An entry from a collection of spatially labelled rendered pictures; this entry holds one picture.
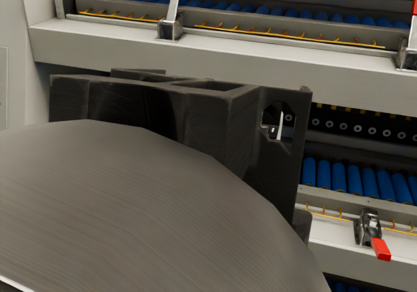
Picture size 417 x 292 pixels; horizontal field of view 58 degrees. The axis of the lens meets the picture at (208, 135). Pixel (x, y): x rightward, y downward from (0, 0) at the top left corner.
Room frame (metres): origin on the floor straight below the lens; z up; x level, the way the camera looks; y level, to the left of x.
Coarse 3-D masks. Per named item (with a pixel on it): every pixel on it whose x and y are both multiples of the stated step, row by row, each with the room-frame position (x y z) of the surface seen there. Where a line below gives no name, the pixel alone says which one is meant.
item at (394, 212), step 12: (300, 192) 0.45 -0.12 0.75; (312, 192) 0.45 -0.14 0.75; (324, 192) 0.46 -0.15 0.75; (336, 192) 0.46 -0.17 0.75; (312, 204) 0.45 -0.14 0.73; (324, 204) 0.45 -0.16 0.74; (336, 204) 0.44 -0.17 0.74; (348, 204) 0.44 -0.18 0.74; (360, 204) 0.44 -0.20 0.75; (372, 204) 0.44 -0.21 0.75; (384, 204) 0.44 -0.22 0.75; (396, 204) 0.44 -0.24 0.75; (324, 216) 0.43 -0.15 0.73; (384, 216) 0.43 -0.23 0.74; (396, 216) 0.43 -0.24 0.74; (408, 216) 0.43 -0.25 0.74
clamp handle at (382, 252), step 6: (372, 222) 0.40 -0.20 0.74; (366, 228) 0.40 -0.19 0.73; (372, 228) 0.40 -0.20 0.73; (372, 234) 0.38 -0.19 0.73; (378, 234) 0.39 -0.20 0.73; (372, 240) 0.37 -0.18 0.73; (378, 240) 0.36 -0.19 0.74; (372, 246) 0.36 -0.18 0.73; (378, 246) 0.35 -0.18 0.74; (384, 246) 0.35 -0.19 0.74; (378, 252) 0.34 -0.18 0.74; (384, 252) 0.34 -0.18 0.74; (378, 258) 0.34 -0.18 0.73; (384, 258) 0.34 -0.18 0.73; (390, 258) 0.34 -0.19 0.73
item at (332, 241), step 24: (336, 144) 0.57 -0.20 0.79; (360, 144) 0.56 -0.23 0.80; (384, 144) 0.55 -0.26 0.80; (312, 240) 0.40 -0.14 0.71; (336, 240) 0.41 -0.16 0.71; (384, 240) 0.41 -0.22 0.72; (408, 240) 0.41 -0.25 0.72; (336, 264) 0.40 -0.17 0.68; (360, 264) 0.40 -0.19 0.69; (384, 264) 0.39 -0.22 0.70; (408, 264) 0.38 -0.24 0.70; (408, 288) 0.39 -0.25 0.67
